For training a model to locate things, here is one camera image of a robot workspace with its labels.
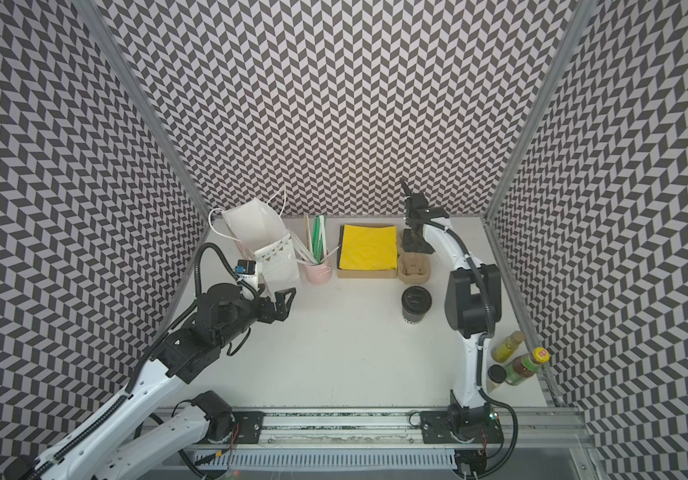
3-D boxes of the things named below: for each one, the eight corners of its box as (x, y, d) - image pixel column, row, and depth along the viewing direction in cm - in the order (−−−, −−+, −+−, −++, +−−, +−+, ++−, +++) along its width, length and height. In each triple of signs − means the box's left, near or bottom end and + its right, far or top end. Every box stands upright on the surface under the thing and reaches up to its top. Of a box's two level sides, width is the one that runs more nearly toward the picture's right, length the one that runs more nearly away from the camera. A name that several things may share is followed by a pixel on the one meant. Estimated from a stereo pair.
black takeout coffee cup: (400, 329, 92) (405, 311, 82) (398, 304, 97) (402, 285, 87) (426, 329, 92) (433, 311, 82) (422, 304, 97) (429, 285, 87)
